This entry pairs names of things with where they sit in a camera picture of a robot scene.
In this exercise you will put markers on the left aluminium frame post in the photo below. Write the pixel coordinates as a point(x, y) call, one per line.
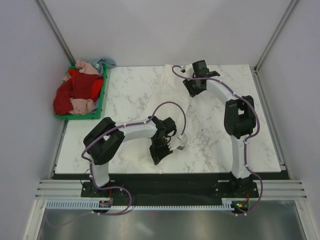
point(55, 30)

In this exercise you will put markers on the aluminium frame post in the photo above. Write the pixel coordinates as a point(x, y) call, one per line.
point(55, 30)
point(276, 33)

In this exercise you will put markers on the white t shirt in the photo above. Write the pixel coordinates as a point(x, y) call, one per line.
point(170, 89)

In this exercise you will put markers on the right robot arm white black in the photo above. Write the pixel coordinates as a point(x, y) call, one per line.
point(240, 118)

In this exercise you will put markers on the right aluminium table rail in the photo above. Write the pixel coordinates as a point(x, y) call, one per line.
point(270, 122)

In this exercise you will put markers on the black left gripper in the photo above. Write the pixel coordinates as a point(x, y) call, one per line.
point(157, 156)

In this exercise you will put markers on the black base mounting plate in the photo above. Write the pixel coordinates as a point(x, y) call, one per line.
point(172, 189)

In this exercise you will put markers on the right aluminium frame post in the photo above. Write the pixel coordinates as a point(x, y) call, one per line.
point(276, 33)

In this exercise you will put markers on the green plastic basket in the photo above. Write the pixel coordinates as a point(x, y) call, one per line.
point(97, 112)

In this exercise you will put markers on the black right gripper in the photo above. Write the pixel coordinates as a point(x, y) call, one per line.
point(192, 92)

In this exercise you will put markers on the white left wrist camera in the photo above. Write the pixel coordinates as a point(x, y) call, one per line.
point(177, 143)

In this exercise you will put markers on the aluminium front frame rail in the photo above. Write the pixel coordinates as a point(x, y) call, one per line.
point(272, 189)

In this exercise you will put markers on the white slotted cable duct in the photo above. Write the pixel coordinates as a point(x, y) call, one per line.
point(90, 204)

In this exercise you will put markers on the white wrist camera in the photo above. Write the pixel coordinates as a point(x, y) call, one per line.
point(177, 143)
point(188, 69)

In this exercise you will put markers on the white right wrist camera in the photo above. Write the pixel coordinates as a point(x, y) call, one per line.
point(188, 69)

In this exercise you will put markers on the pink t shirt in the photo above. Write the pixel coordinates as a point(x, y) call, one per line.
point(82, 69)

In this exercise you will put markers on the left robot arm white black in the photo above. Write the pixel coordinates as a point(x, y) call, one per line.
point(104, 140)

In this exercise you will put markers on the red t shirt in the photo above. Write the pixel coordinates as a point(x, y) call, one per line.
point(78, 95)

